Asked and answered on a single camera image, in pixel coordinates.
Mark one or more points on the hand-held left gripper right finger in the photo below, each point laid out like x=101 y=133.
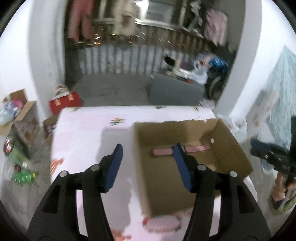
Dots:
x=182 y=166

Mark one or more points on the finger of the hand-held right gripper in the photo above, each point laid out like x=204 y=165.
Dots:
x=268 y=157
x=260 y=144

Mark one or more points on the hanging pale pink garment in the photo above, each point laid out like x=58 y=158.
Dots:
x=216 y=26

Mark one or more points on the pink printed tablecloth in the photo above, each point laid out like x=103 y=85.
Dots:
x=92 y=132

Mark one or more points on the small open cardboard box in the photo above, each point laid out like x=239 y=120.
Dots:
x=49 y=122

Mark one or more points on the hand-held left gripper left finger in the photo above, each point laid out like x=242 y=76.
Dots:
x=113 y=169

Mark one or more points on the person's right hand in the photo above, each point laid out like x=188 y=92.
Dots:
x=278 y=187

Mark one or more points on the crumpled white plastic bag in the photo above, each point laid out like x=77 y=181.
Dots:
x=238 y=126

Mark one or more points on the hanging beige garment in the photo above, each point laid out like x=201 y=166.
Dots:
x=124 y=17

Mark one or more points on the metal balcony railing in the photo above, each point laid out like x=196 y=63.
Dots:
x=138 y=48

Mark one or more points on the blue patterned cloth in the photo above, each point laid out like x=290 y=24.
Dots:
x=279 y=92

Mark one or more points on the green plastic bottles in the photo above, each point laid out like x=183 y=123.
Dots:
x=23 y=178

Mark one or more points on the grey bench seat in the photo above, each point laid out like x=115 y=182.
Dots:
x=111 y=90

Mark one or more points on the red handbag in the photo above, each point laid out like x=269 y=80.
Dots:
x=64 y=104

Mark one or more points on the black backpack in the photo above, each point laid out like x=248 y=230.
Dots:
x=215 y=85

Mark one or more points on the large open cardboard box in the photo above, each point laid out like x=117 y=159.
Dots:
x=22 y=113

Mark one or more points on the round red tin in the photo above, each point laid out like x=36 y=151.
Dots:
x=9 y=144

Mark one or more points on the brown cardboard box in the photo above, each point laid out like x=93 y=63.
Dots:
x=161 y=183

